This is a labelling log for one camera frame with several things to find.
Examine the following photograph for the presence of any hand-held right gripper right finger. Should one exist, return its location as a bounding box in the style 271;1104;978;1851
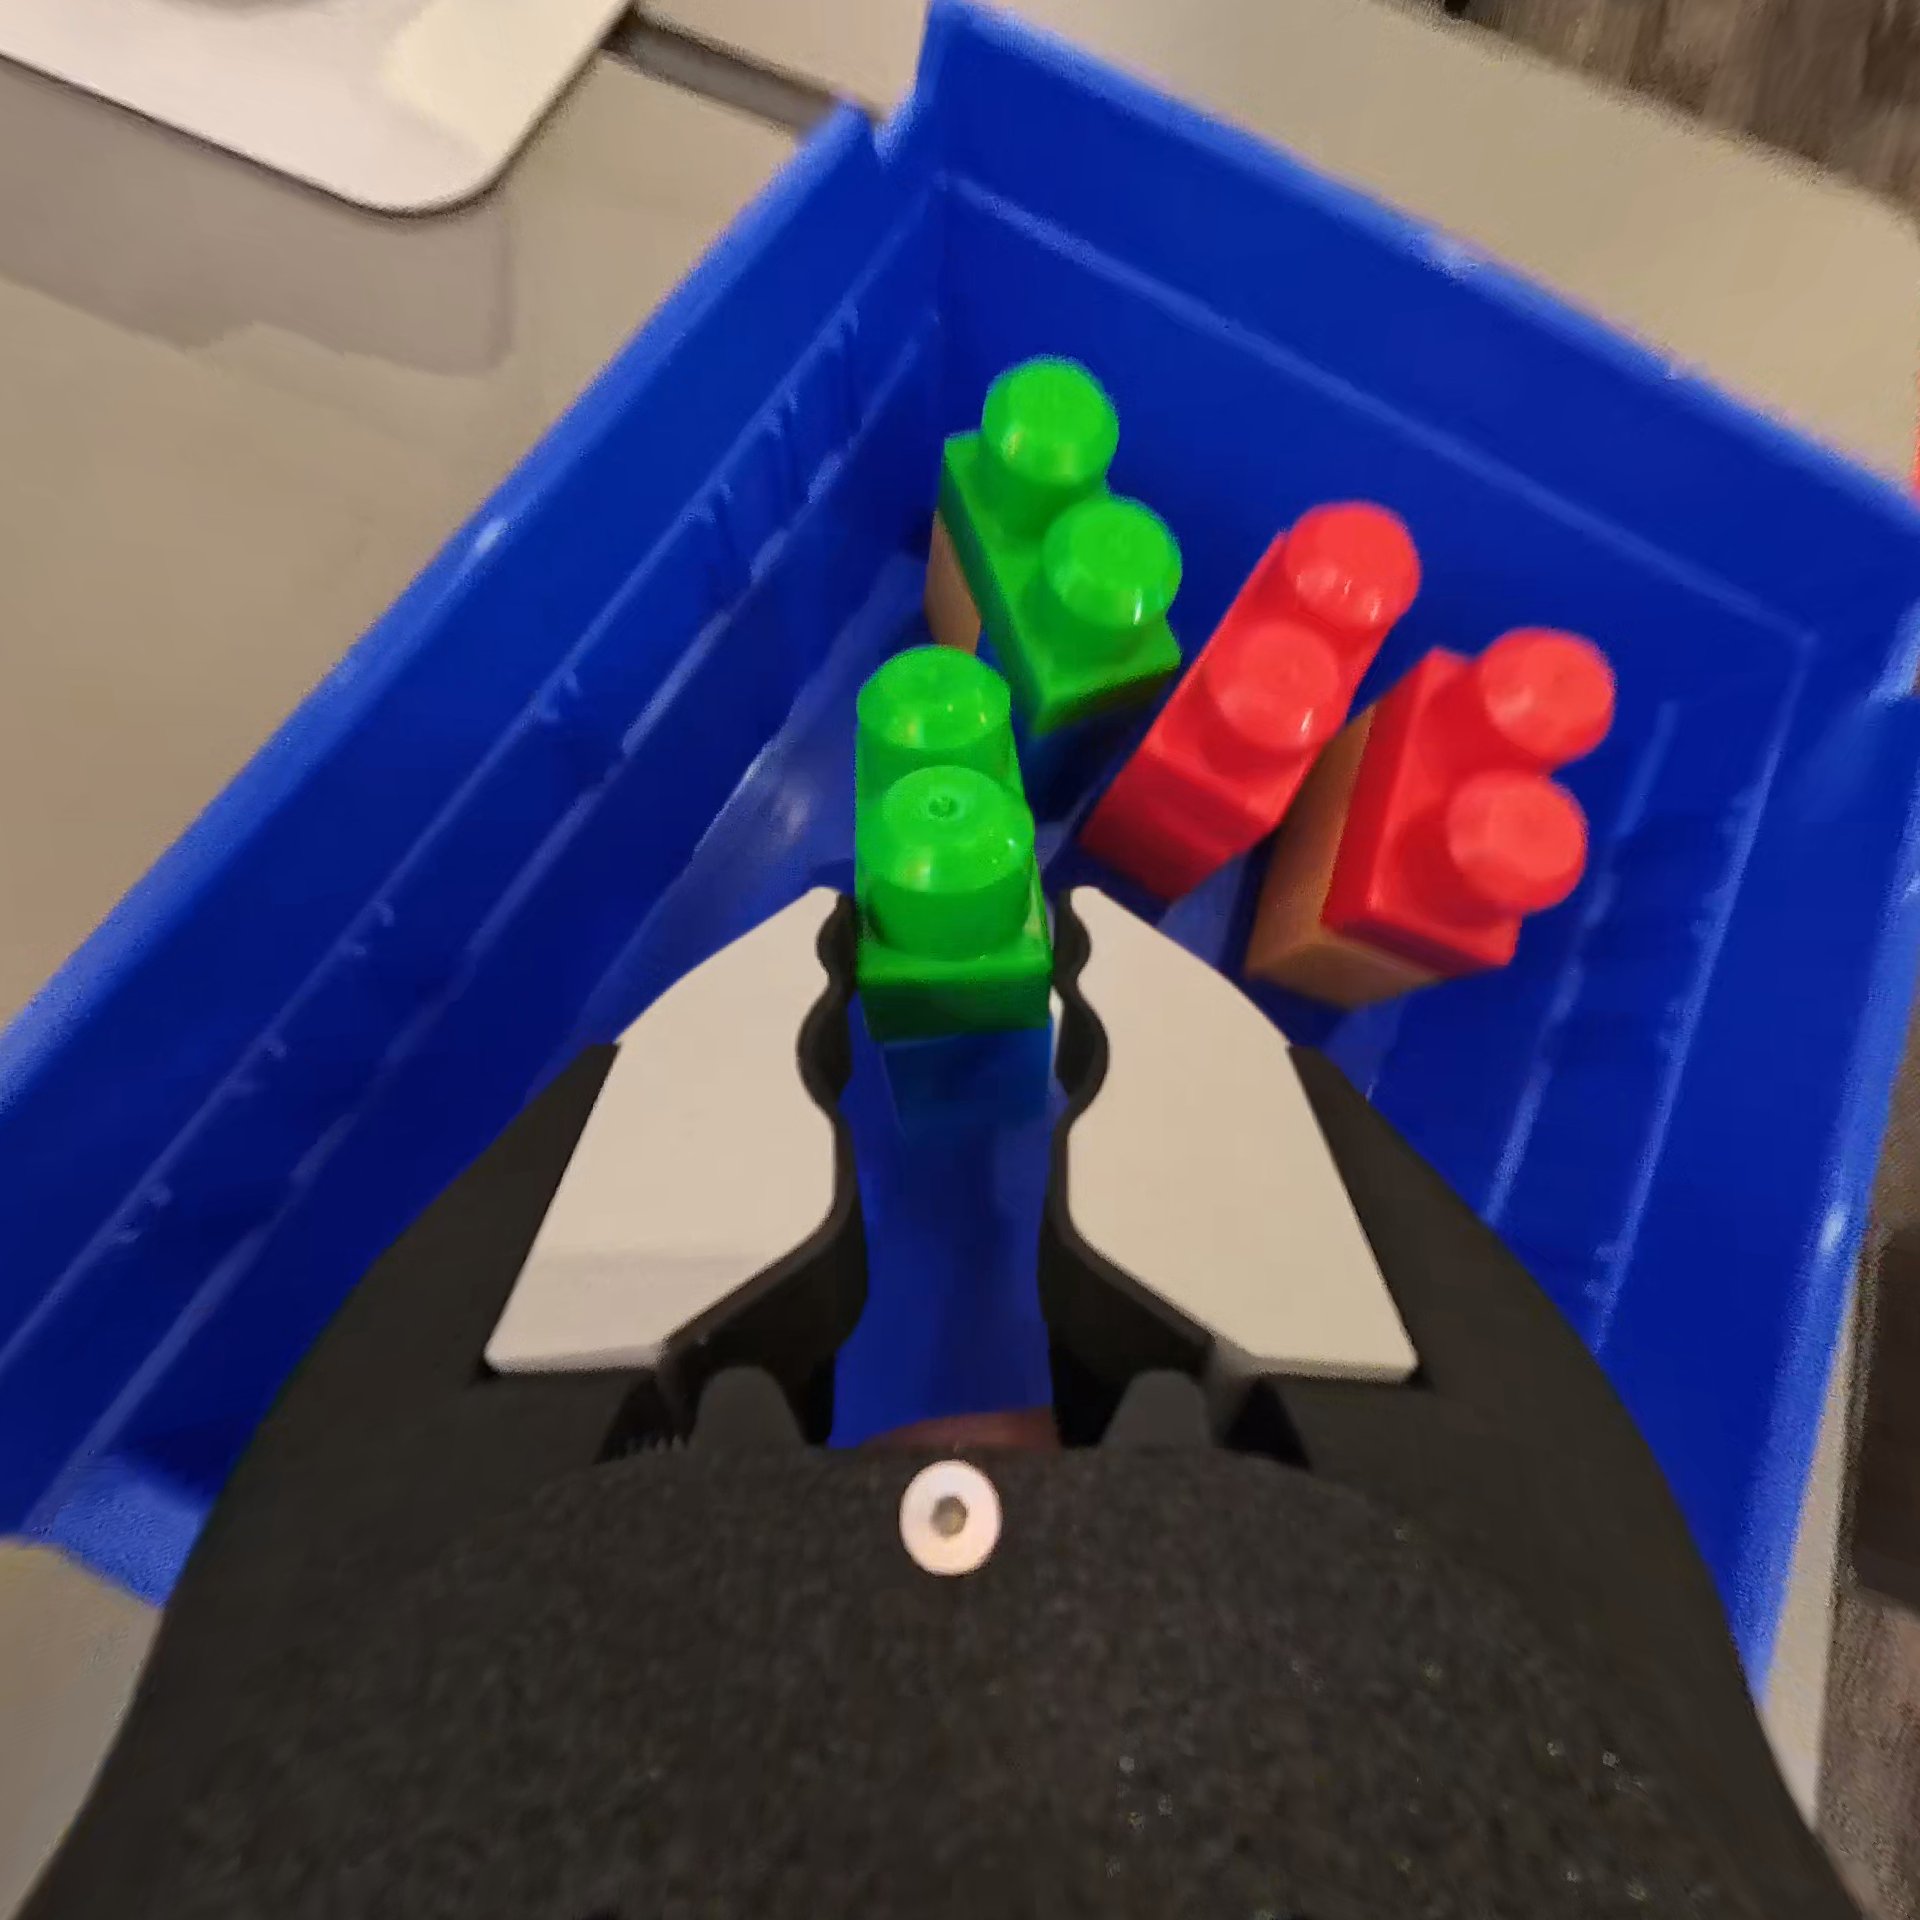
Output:
1037;885;1418;1383

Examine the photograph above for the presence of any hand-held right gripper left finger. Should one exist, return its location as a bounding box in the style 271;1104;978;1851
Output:
482;885;873;1379

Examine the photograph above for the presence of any blue plastic bin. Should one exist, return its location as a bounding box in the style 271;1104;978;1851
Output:
0;0;1920;1696

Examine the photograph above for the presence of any red two-stud toy block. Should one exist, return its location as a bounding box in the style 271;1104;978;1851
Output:
1328;630;1617;984
1118;502;1423;840

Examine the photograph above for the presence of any green two-stud toy block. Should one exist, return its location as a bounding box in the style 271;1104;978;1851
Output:
851;647;1055;1040
936;356;1186;736

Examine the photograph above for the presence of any grey desk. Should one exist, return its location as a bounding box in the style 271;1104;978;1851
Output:
0;0;1920;1920

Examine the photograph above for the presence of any dark furniture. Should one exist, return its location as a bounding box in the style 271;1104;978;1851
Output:
1850;1200;1920;1607

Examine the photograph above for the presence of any white stand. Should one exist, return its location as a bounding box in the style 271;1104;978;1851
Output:
0;0;632;213

